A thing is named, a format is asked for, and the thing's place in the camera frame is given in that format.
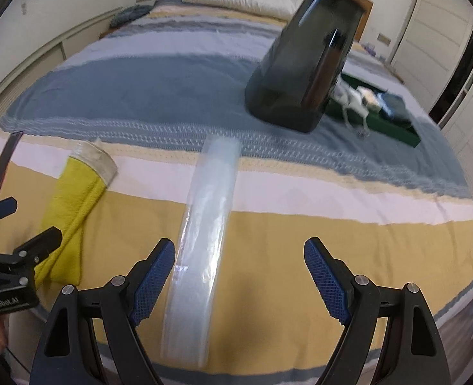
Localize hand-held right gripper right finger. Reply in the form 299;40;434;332
304;236;452;385

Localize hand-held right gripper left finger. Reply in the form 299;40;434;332
30;237;177;385

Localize yellow cloth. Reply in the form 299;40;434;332
33;138;119;286

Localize clear plastic bag roll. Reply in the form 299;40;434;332
160;134;242;370

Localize green plastic tray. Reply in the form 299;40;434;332
325;74;422;149

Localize white cloth with loop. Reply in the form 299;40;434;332
332;82;376;139

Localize grey towel with blue trim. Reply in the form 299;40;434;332
380;94;414;124

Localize cream low cabinet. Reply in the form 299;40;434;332
0;5;125;147

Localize bed with striped cover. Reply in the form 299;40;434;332
0;0;473;385

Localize beige cloth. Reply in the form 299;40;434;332
358;86;386;110

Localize dark translucent plastic bin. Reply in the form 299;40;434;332
244;0;362;134

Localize dark blue knitted cushion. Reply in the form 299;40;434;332
111;5;154;30

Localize dark hanging clothes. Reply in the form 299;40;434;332
428;20;473;129

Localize white louvred wardrobe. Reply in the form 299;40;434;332
388;0;473;329

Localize dark strip with orange cord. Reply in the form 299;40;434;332
0;131;24;197

